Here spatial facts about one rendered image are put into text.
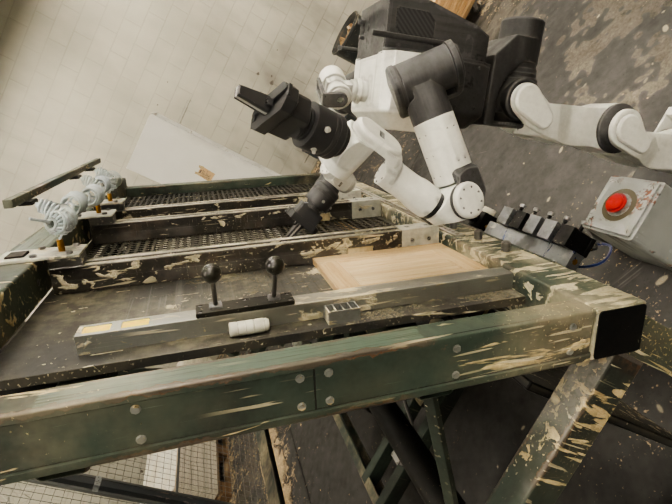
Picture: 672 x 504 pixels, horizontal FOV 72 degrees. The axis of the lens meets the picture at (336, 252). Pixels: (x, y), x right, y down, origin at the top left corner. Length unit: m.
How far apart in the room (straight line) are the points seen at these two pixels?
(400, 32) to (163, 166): 3.98
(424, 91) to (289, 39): 5.47
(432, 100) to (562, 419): 0.72
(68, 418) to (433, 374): 0.57
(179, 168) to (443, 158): 4.12
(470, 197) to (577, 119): 0.62
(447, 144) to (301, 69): 5.49
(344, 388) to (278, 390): 0.11
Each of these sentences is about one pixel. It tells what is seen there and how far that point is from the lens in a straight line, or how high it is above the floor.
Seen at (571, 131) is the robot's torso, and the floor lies 0.75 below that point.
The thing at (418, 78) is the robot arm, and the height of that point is 1.33.
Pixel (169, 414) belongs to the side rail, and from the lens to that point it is 0.78.
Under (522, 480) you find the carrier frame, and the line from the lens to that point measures 1.18.
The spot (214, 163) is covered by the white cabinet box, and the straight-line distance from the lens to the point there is 4.95.
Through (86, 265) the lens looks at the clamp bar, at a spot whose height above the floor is 1.77.
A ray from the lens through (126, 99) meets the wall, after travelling 6.37.
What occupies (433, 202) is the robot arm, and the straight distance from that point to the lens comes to 0.98.
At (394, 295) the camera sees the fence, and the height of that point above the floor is 1.16.
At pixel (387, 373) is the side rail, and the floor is 1.24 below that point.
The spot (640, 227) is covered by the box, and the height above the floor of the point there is 0.92.
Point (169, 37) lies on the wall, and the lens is 6.36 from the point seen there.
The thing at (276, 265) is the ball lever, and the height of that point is 1.44.
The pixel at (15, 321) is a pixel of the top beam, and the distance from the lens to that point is 1.20.
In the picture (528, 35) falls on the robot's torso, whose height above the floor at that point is 1.03.
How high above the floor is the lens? 1.69
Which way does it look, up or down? 22 degrees down
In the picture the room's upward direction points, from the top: 65 degrees counter-clockwise
